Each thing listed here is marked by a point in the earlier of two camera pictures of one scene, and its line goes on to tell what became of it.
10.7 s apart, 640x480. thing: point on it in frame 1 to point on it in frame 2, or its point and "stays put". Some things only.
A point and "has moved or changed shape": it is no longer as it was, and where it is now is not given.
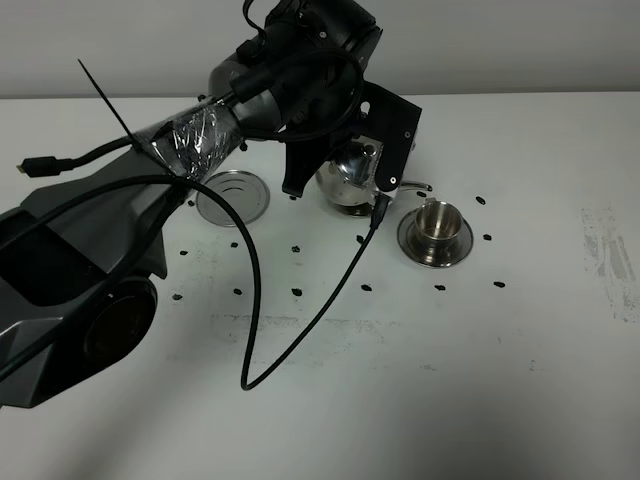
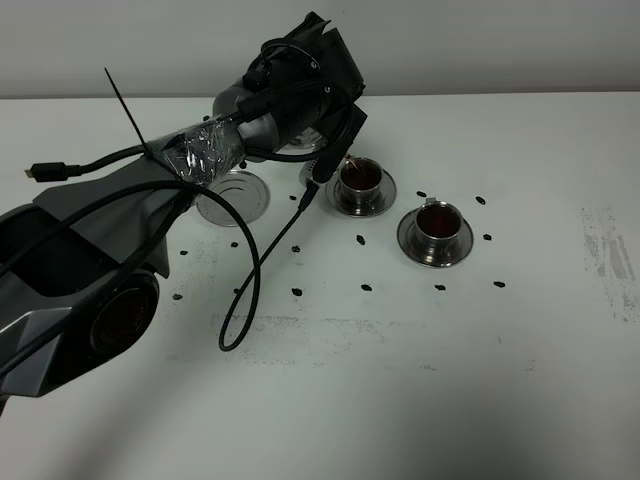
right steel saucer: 435,253 stays put
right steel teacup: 437,219 stays put
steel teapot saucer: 245,191 stays put
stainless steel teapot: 347,180 has moved or changed shape
